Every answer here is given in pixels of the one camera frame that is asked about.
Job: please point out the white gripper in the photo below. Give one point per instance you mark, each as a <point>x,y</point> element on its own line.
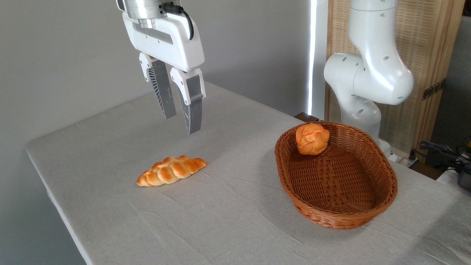
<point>173,44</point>

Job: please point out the braided golden bread loaf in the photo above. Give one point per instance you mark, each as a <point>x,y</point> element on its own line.
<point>171,171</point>

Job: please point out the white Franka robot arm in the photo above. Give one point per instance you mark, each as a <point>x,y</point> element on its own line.
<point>371,73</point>

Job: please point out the round orange bread roll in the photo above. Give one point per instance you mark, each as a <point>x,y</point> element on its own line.
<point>312,139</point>

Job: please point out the brown wicker oval basket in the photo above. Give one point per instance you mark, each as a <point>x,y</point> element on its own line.
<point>342,191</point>

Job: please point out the grey tablecloth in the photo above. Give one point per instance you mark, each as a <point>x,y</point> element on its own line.
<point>202,213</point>

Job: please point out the dark brown furniture corner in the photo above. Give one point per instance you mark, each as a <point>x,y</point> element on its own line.
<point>306,117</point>

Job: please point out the white power strip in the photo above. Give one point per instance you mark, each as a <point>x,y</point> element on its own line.
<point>403,159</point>

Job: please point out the dark metal screen hinge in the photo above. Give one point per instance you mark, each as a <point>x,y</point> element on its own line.
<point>433,89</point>

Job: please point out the white vertical wall trim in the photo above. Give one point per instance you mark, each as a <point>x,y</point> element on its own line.
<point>317,55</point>

